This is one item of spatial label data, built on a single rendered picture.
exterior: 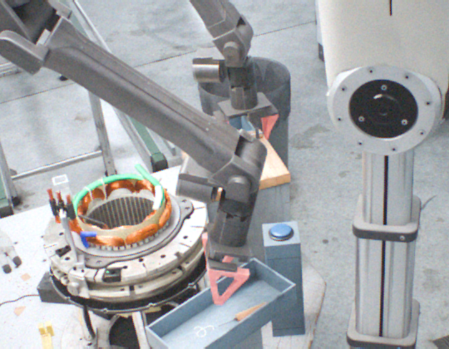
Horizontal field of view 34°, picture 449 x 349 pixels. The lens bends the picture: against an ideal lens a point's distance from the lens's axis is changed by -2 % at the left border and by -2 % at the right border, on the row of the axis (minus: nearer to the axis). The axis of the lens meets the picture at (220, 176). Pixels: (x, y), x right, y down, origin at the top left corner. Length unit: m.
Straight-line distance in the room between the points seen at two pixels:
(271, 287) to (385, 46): 0.55
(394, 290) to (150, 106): 0.56
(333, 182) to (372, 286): 2.10
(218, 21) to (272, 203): 0.41
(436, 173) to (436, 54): 2.48
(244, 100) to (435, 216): 1.78
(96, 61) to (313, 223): 2.23
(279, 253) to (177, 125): 0.48
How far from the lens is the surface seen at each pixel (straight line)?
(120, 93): 1.07
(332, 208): 3.27
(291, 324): 1.61
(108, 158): 3.60
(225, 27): 1.50
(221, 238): 1.20
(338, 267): 2.97
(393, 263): 1.31
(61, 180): 1.50
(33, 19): 1.05
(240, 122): 1.86
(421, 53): 1.03
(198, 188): 1.18
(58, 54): 1.05
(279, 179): 1.60
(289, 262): 1.50
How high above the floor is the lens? 1.96
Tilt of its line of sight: 34 degrees down
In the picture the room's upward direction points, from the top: 7 degrees counter-clockwise
